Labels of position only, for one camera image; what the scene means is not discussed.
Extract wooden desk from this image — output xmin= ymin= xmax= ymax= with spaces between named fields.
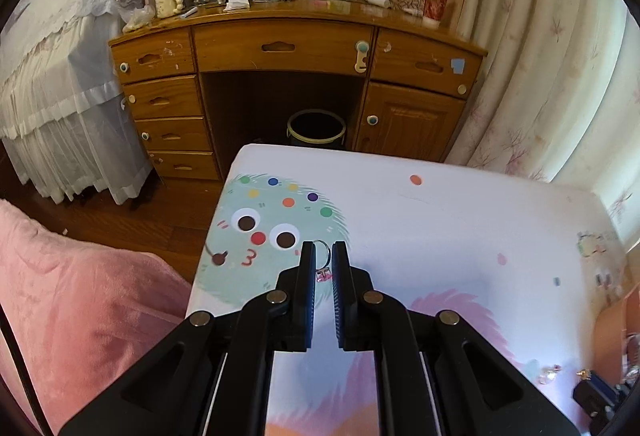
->
xmin=109 ymin=0 xmax=488 ymax=182

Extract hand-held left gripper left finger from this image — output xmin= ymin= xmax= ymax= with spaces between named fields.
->
xmin=59 ymin=241 xmax=316 ymax=436

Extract floral curtain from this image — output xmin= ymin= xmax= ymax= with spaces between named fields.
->
xmin=445 ymin=0 xmax=640 ymax=227

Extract red and white cup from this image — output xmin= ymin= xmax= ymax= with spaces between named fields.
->
xmin=422 ymin=0 xmax=453 ymax=28

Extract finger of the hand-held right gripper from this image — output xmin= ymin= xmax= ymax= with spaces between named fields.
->
xmin=572 ymin=372 xmax=630 ymax=435

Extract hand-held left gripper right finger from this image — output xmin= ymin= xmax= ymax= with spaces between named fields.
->
xmin=333 ymin=241 xmax=581 ymax=436

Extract pink stone ring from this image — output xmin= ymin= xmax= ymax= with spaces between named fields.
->
xmin=312 ymin=240 xmax=333 ymax=282

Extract pink blanket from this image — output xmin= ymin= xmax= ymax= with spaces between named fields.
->
xmin=0 ymin=199 xmax=193 ymax=436

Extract white lace cloth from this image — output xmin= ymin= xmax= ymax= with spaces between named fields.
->
xmin=0 ymin=0 xmax=153 ymax=206

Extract dark trash bin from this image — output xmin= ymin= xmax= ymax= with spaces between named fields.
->
xmin=286 ymin=109 xmax=347 ymax=148

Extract white plastic bag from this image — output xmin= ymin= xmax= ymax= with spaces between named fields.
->
xmin=121 ymin=6 xmax=156 ymax=33

